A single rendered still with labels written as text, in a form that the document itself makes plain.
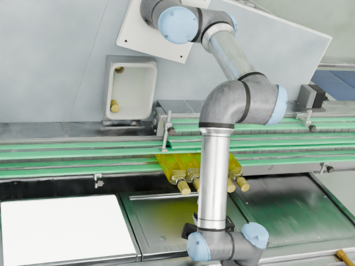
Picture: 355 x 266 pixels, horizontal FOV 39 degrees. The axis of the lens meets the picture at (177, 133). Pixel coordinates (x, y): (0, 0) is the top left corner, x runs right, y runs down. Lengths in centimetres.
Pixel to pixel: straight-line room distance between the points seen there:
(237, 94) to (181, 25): 40
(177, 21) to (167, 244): 73
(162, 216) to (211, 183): 54
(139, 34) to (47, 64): 34
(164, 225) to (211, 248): 47
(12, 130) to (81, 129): 24
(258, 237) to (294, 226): 64
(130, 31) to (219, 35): 36
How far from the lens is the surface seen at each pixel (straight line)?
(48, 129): 188
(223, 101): 130
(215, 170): 130
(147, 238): 170
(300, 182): 228
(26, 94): 188
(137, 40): 184
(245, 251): 138
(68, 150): 179
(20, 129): 188
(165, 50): 188
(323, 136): 224
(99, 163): 188
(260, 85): 137
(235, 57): 151
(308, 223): 204
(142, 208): 183
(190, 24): 162
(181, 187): 174
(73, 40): 182
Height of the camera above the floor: 245
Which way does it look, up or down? 54 degrees down
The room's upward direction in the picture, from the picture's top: 147 degrees clockwise
